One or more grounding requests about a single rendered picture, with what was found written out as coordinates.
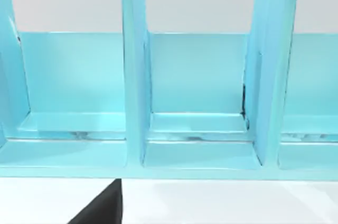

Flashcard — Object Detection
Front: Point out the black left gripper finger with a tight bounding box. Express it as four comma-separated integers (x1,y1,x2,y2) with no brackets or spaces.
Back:
65,179,124,224

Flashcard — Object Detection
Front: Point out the light blue rack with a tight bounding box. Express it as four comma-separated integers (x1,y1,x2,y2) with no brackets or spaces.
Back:
0,0,338,182

